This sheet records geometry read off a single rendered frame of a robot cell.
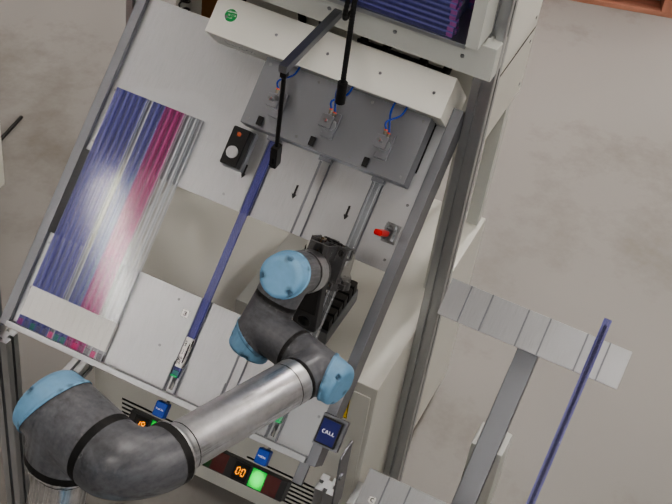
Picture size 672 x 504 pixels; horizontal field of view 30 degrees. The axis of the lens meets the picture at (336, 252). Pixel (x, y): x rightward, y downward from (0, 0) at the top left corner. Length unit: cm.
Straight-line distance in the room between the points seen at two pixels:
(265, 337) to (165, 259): 84
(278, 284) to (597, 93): 290
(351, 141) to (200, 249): 66
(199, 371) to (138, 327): 15
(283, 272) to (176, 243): 90
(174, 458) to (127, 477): 7
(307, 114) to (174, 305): 45
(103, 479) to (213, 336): 70
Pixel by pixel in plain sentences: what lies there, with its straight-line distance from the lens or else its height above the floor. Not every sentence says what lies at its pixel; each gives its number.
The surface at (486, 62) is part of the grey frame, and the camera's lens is 225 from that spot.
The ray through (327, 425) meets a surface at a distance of 229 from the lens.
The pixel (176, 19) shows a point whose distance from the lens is 255.
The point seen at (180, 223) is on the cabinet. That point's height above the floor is 62.
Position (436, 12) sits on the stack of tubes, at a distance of 221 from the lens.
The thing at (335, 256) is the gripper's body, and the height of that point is 108.
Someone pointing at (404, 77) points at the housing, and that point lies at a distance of 231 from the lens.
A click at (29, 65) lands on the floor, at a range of 452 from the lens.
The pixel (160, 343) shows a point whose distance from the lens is 244.
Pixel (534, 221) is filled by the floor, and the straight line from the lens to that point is 409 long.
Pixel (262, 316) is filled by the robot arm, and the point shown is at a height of 111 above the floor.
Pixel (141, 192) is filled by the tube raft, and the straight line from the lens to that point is 247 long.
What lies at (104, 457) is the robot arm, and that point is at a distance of 175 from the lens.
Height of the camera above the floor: 255
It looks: 42 degrees down
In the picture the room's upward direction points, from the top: 9 degrees clockwise
